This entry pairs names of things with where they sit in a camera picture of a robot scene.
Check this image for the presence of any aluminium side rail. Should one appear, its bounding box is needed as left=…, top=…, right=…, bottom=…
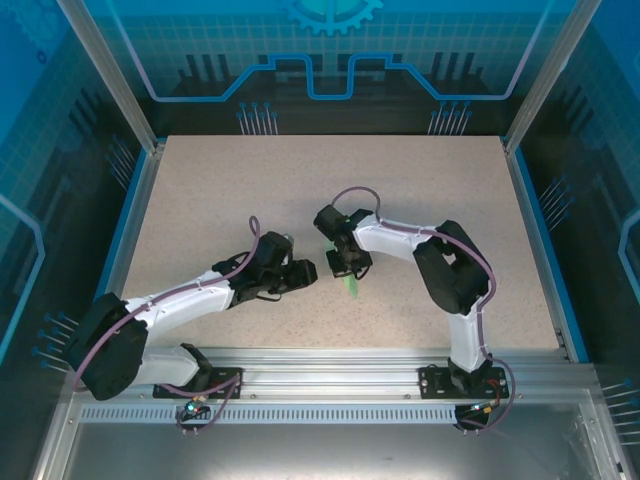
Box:
left=502, top=139, right=574, bottom=364
left=92, top=139, right=169, bottom=364

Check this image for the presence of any aluminium frame post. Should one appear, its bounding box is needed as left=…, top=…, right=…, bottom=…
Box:
left=54, top=0, right=166, bottom=154
left=502, top=0, right=609, bottom=154

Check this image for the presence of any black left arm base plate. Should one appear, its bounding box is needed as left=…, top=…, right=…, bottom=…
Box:
left=152, top=366, right=245, bottom=400

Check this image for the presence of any metal tray panel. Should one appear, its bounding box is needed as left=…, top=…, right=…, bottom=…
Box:
left=29, top=389, right=631, bottom=480

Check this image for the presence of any aluminium mounting rail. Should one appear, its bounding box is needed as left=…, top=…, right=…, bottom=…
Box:
left=64, top=346, right=601, bottom=399

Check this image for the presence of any slotted cable duct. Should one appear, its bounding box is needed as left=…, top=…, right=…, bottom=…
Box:
left=78, top=405, right=586, bottom=425

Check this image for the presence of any green paper sheet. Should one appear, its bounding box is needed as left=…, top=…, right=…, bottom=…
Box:
left=322, top=238, right=361, bottom=301

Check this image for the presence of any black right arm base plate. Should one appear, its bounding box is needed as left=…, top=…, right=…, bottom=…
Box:
left=418, top=364, right=511, bottom=400

